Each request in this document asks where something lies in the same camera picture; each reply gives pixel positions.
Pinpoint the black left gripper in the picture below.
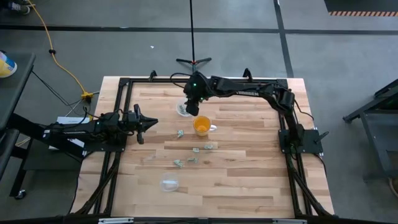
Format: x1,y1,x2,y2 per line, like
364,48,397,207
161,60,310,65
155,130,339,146
124,104,159,145

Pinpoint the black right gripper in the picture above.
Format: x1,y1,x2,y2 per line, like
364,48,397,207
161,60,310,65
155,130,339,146
183,72,208,116

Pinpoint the clear plastic container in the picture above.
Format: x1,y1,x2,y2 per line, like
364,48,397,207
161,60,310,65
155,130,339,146
159,172,180,193
175,96,195,118

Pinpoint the yellow ceramic mug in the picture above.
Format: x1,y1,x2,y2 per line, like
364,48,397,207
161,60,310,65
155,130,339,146
192,115,218,138

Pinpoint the black tripod stand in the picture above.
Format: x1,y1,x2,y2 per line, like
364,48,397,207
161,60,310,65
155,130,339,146
175,0,213,73

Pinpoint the white box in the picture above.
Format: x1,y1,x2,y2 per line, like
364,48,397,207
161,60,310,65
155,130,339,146
48,116,94,151

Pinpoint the black side cart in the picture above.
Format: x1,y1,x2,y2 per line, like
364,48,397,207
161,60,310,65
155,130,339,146
0,52,37,200

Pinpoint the yellow blue canister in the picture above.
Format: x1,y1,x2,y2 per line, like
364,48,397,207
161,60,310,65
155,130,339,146
0,51,18,78

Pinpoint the person's shoe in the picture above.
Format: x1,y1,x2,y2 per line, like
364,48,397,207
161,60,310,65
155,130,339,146
7,1,31,15

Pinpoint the black metal table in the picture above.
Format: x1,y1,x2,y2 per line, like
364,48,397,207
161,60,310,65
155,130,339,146
343,79,398,187

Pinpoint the hazard striped floor mat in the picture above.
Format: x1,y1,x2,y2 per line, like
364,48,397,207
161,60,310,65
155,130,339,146
323,0,398,17

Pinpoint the black aluminium table frame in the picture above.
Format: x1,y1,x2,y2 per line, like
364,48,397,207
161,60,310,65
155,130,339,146
70,70,335,218

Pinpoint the white metal bracket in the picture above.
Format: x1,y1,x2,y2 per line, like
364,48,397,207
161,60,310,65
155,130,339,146
272,218,307,224
98,217,134,224

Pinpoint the yellow extension cable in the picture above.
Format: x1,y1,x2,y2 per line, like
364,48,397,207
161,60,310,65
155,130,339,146
26,0,91,97

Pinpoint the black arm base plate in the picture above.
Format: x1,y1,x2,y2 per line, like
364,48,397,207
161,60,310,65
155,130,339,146
279,128,324,155

